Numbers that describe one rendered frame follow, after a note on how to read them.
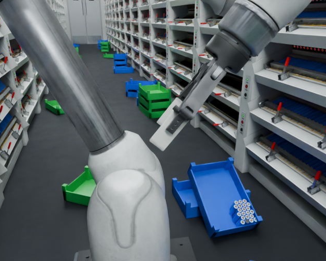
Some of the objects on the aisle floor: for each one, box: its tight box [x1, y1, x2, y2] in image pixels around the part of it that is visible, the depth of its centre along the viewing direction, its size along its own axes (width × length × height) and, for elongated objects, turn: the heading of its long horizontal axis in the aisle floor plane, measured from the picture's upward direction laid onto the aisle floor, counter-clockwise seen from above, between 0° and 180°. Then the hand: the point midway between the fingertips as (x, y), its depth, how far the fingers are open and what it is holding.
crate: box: [187, 157, 263, 238], centre depth 116 cm, size 30×20×8 cm
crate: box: [172, 178, 251, 219], centre depth 128 cm, size 30×20×8 cm
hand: (163, 130), depth 54 cm, fingers open, 13 cm apart
